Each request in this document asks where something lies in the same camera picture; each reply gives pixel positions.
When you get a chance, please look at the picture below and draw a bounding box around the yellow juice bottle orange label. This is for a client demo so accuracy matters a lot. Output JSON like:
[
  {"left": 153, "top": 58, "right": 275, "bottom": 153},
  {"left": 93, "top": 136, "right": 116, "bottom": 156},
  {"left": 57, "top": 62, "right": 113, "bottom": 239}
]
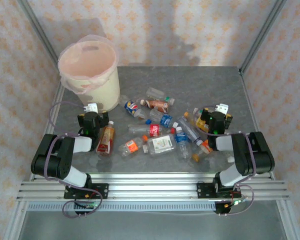
[{"left": 183, "top": 111, "right": 210, "bottom": 133}]

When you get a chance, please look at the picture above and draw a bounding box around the slender clear blue-tinted bottle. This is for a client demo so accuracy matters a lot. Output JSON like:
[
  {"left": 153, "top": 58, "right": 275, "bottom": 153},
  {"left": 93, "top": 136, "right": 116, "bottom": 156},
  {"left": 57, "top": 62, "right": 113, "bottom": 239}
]
[{"left": 176, "top": 116, "right": 204, "bottom": 146}]

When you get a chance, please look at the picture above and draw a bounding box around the brown tea bottle white cap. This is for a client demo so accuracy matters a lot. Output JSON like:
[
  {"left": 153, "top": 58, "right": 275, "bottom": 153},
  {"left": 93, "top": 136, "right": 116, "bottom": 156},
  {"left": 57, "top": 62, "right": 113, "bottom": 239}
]
[{"left": 96, "top": 120, "right": 116, "bottom": 158}]

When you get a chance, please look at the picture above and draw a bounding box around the cream plastic bin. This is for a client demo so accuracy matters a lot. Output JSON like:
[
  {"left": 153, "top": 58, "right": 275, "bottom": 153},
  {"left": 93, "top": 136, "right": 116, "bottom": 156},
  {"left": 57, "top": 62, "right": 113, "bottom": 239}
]
[{"left": 58, "top": 34, "right": 121, "bottom": 113}]

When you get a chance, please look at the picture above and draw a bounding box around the orange label bottle orange cap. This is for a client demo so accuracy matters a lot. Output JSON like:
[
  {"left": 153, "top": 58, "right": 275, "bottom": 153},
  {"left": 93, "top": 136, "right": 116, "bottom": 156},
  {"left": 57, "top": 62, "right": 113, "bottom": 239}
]
[{"left": 191, "top": 139, "right": 214, "bottom": 163}]

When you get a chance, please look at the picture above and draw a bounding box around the Pepsi bottle blue cap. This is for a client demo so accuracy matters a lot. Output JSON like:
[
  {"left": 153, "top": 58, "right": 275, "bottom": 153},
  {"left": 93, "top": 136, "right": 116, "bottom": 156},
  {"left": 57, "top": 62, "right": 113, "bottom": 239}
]
[{"left": 123, "top": 99, "right": 152, "bottom": 125}]

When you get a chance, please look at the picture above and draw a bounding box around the blue label water bottle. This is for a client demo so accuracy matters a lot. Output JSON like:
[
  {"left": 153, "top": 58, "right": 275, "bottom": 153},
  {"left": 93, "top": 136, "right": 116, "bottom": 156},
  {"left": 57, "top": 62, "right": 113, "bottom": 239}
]
[
  {"left": 149, "top": 107, "right": 179, "bottom": 129},
  {"left": 174, "top": 126, "right": 192, "bottom": 161}
]

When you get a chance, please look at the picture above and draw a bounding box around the clear bottle orange label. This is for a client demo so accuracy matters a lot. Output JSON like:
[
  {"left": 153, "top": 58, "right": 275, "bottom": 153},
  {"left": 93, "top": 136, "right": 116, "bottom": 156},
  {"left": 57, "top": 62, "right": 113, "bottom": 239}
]
[{"left": 118, "top": 134, "right": 149, "bottom": 158}]

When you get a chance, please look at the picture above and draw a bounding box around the brown coffee drink bottle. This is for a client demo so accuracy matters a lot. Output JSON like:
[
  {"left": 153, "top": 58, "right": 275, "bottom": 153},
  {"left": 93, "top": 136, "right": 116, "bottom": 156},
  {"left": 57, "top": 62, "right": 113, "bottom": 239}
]
[{"left": 139, "top": 98, "right": 171, "bottom": 113}]

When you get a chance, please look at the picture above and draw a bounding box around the clear bottle green neck band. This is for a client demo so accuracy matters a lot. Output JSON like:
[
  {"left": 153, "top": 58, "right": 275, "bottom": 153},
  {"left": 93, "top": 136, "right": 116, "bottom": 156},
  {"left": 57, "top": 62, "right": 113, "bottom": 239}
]
[{"left": 146, "top": 86, "right": 176, "bottom": 106}]

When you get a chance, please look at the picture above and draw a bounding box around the pink plastic bin liner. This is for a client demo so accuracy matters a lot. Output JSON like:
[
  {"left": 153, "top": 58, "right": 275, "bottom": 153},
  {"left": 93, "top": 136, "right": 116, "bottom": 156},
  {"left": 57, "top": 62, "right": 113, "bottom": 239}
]
[{"left": 57, "top": 34, "right": 120, "bottom": 95}]

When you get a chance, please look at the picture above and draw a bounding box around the small green circuit board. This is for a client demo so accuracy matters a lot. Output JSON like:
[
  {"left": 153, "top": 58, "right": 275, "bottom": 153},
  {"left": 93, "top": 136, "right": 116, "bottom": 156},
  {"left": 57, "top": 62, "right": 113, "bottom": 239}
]
[
  {"left": 73, "top": 201, "right": 102, "bottom": 211},
  {"left": 223, "top": 197, "right": 248, "bottom": 210}
]

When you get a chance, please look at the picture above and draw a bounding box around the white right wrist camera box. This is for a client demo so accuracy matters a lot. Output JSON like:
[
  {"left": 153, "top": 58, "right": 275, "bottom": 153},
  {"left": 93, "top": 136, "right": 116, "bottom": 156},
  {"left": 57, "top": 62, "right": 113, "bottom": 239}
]
[{"left": 214, "top": 103, "right": 230, "bottom": 114}]

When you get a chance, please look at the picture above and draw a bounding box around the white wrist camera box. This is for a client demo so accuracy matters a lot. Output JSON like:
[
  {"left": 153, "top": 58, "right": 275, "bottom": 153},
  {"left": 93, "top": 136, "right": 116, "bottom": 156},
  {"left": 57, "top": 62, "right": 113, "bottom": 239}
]
[
  {"left": 214, "top": 103, "right": 230, "bottom": 114},
  {"left": 84, "top": 103, "right": 100, "bottom": 114}
]

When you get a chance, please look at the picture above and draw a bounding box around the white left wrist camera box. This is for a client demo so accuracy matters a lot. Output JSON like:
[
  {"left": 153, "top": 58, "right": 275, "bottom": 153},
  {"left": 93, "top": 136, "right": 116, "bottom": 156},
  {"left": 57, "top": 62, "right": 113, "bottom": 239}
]
[{"left": 84, "top": 103, "right": 100, "bottom": 114}]

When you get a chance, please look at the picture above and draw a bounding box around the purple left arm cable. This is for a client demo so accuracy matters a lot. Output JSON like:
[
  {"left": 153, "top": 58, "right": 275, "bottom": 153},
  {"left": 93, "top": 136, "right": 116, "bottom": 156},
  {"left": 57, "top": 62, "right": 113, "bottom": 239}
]
[{"left": 43, "top": 101, "right": 104, "bottom": 219}]

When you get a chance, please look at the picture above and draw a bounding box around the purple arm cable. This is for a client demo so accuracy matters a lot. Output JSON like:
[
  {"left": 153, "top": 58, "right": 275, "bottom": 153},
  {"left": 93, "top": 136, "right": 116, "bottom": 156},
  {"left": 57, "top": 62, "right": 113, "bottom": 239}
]
[
  {"left": 43, "top": 101, "right": 104, "bottom": 219},
  {"left": 196, "top": 106, "right": 256, "bottom": 218}
]

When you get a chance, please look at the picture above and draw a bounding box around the aluminium table side rail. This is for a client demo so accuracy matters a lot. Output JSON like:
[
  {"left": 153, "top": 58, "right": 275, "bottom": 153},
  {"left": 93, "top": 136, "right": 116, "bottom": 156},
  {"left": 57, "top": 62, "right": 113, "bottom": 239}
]
[
  {"left": 239, "top": 67, "right": 277, "bottom": 181},
  {"left": 31, "top": 82, "right": 66, "bottom": 181}
]

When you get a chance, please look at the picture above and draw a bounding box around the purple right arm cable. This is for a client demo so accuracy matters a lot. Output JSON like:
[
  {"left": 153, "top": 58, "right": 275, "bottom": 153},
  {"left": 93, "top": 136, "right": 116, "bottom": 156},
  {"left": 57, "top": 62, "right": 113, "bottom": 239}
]
[{"left": 196, "top": 106, "right": 256, "bottom": 218}]

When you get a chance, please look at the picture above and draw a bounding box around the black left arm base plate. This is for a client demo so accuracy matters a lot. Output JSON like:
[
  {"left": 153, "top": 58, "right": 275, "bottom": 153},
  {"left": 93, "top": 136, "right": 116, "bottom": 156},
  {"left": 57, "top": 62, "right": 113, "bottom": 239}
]
[{"left": 63, "top": 183, "right": 110, "bottom": 200}]

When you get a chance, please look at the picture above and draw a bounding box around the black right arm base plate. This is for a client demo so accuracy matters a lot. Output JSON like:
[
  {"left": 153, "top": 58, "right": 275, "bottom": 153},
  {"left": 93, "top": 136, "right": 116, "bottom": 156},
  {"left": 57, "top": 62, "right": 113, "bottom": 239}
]
[{"left": 196, "top": 182, "right": 242, "bottom": 200}]

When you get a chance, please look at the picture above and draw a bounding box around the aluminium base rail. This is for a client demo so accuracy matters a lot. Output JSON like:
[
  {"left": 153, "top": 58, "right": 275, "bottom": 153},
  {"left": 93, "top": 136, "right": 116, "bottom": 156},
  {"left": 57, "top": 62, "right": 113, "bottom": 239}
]
[{"left": 16, "top": 172, "right": 291, "bottom": 202}]

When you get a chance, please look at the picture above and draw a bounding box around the aluminium frame post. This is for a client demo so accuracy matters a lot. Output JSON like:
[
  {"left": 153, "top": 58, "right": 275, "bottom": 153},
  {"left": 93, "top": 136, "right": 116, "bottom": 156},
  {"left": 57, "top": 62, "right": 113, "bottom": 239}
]
[
  {"left": 16, "top": 0, "right": 63, "bottom": 66},
  {"left": 239, "top": 0, "right": 288, "bottom": 76}
]

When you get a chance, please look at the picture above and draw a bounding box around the grey slotted cable duct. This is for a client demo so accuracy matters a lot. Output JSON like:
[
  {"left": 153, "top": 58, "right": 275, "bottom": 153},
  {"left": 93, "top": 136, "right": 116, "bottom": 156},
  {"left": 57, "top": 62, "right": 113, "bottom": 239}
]
[{"left": 27, "top": 201, "right": 217, "bottom": 213}]

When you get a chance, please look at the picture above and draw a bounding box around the aluminium lower frame leg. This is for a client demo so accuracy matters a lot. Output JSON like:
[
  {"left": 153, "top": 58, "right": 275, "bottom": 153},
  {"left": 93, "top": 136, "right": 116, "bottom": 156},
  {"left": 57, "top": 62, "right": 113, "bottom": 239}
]
[
  {"left": 274, "top": 199, "right": 300, "bottom": 240},
  {"left": 2, "top": 199, "right": 28, "bottom": 240}
]

